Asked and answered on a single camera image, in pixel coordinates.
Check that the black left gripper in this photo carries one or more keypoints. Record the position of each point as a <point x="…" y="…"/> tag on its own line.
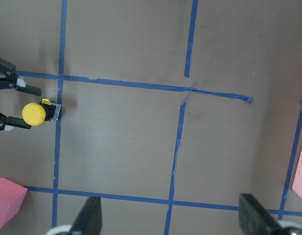
<point x="10" y="81"/>

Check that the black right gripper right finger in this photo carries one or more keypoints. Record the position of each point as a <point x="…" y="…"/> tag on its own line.
<point x="254" y="219"/>

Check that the yellow push button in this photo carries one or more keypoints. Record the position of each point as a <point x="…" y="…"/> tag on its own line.
<point x="34" y="114"/>

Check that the pink foam cube middle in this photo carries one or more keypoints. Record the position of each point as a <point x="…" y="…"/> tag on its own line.
<point x="11" y="199"/>

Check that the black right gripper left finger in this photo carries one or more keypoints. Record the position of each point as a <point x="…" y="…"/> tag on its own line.
<point x="89" y="219"/>

